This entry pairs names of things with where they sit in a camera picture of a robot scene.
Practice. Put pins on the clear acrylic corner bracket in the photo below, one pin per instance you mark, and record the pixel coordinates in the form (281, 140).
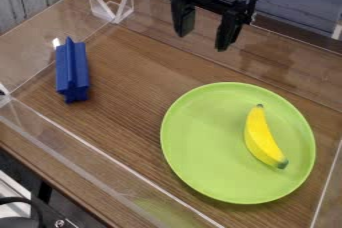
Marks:
(110, 11)

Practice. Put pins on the clear acrylic enclosure wall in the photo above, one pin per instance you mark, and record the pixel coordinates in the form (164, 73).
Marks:
(94, 148)

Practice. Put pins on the blue plastic block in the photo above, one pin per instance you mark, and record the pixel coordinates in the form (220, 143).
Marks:
(72, 73)

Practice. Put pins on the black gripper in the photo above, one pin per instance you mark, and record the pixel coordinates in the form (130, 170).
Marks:
(228, 29)

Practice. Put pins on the green round plate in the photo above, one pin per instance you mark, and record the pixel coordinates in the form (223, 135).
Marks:
(201, 141)

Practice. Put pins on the yellow toy banana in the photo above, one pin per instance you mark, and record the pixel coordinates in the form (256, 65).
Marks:
(259, 140)

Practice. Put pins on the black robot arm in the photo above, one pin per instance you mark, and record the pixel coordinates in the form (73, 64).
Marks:
(236, 13)

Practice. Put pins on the black device with knob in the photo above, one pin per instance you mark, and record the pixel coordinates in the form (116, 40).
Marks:
(21, 215)

